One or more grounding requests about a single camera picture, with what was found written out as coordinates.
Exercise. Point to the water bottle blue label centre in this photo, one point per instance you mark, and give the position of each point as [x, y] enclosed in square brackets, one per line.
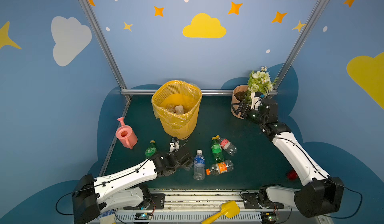
[199, 166]

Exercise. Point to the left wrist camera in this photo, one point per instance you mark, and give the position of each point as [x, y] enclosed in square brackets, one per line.
[174, 144]

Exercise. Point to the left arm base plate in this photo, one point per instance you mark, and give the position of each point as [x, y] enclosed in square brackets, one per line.
[158, 201]

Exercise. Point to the clear crushed bottle green cap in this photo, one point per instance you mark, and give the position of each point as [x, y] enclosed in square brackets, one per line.
[179, 110]

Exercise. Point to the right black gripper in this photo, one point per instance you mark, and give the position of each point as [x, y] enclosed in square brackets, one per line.
[246, 110]

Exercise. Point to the yellow mesh waste bin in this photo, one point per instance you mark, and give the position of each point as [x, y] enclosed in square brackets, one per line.
[180, 119]

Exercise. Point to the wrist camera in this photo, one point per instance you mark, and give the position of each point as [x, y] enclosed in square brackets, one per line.
[174, 144]
[256, 99]

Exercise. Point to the right green circuit board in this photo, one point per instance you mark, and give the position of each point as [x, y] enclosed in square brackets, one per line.
[269, 218]

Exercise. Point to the green bottle left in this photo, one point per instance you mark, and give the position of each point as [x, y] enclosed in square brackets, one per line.
[151, 150]

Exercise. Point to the clear bottle pink label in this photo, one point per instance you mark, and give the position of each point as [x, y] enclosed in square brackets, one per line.
[226, 145]

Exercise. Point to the yellow plastic bin liner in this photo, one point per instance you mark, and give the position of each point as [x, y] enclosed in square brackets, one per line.
[168, 116]

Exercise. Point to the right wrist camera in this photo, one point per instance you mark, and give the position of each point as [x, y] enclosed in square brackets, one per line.
[256, 99]

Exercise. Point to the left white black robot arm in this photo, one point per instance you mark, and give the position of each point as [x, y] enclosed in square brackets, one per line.
[92, 196]

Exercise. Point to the pepsi bottle blue cap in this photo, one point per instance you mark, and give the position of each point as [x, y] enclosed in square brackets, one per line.
[188, 165]

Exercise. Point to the clear bottle white cap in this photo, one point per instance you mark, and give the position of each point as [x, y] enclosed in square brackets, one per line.
[171, 108]

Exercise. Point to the white green artificial flowers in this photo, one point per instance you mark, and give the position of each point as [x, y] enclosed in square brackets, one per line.
[260, 81]

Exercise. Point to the left green circuit board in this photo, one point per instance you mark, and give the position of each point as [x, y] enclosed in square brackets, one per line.
[143, 216]

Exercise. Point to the yellow toy shovel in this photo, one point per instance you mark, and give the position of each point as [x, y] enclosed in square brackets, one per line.
[228, 209]

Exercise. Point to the green circuit board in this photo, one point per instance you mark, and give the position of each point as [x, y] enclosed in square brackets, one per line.
[143, 216]
[269, 218]

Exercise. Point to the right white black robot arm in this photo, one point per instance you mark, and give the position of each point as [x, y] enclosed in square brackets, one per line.
[321, 194]

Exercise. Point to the pink watering can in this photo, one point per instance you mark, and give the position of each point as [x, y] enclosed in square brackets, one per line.
[126, 135]

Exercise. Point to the green bottle yellow cap centre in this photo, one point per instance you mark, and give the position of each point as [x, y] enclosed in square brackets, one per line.
[217, 150]

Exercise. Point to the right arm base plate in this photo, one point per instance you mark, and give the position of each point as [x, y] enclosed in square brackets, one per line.
[250, 201]

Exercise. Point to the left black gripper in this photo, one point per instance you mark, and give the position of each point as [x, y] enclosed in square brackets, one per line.
[184, 157]

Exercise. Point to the ribbed terracotta flower pot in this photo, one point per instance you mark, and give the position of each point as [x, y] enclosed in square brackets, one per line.
[239, 94]

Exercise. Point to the clear bottle orange label right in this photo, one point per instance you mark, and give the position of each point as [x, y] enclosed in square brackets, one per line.
[220, 168]

